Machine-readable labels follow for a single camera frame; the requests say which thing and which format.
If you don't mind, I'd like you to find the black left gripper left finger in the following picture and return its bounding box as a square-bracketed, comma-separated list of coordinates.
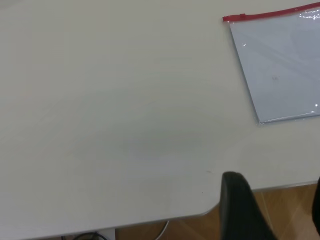
[219, 171, 277, 240]

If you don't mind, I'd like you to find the transparent plastic bag red zipper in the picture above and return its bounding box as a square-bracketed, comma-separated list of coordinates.
[222, 2, 320, 126]

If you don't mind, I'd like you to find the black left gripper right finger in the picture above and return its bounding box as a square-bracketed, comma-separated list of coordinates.
[312, 176, 320, 227]

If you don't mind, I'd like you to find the white table leg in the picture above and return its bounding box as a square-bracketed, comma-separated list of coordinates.
[99, 227, 116, 240]

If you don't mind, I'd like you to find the grey curved cable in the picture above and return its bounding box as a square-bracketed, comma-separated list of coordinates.
[152, 220, 170, 240]

